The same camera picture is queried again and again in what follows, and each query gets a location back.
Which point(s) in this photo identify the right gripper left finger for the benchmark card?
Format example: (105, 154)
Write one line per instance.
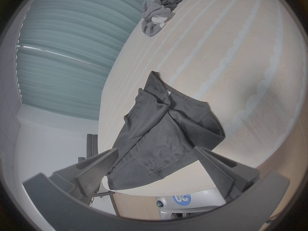
(91, 172)

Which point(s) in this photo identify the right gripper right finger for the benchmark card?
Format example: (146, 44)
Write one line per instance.
(223, 172)

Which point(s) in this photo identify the black T-shirt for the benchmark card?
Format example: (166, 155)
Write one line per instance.
(158, 133)

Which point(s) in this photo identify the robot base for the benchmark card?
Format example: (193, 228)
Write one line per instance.
(197, 201)

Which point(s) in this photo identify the bed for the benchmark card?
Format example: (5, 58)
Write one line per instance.
(228, 56)

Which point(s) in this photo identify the pile of clothes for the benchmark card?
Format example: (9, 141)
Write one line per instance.
(156, 11)

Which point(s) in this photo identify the black chest of drawers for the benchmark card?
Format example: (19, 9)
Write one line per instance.
(91, 145)

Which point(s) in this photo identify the blue-green curtain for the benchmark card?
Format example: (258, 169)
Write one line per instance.
(84, 15)
(62, 85)

